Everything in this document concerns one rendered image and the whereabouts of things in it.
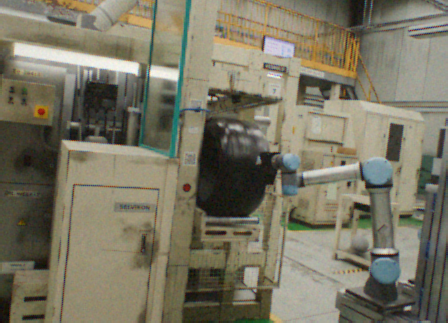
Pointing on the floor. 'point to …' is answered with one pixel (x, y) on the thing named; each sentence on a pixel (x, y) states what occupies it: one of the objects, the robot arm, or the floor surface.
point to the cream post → (206, 12)
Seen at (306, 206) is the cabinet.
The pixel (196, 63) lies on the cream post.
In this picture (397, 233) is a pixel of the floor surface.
